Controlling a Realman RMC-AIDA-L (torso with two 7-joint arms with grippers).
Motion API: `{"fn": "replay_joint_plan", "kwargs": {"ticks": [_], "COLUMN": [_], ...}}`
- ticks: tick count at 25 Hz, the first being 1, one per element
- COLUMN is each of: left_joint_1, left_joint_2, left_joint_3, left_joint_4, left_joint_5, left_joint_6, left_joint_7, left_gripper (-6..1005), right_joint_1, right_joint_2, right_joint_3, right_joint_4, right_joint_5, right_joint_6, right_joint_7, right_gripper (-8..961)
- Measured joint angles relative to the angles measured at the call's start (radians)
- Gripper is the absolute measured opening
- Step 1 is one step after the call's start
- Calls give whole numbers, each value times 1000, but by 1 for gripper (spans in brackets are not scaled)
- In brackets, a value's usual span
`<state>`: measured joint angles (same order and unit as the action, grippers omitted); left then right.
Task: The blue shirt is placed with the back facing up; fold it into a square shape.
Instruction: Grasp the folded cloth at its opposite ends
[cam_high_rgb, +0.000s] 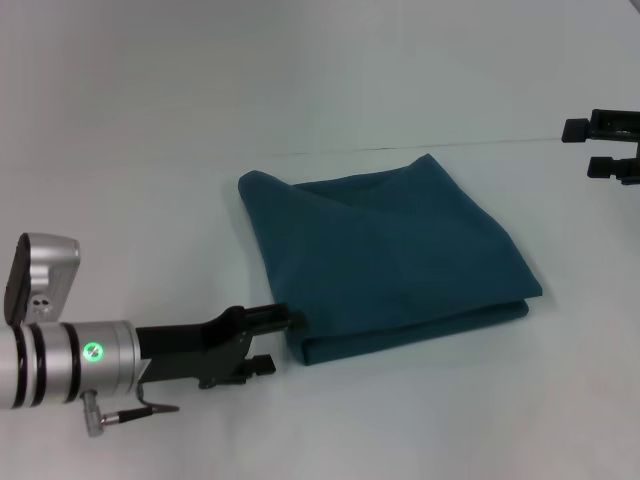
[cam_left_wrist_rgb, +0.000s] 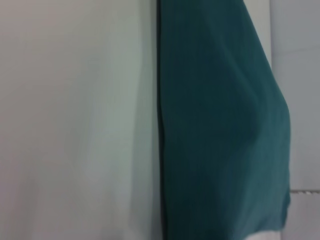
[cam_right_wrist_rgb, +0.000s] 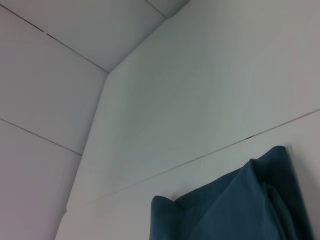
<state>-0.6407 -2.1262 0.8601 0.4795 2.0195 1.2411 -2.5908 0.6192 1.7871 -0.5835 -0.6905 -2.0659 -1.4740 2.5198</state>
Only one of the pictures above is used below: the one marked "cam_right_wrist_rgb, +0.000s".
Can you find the teal blue shirt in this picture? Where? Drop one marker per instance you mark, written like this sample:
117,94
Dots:
225,205

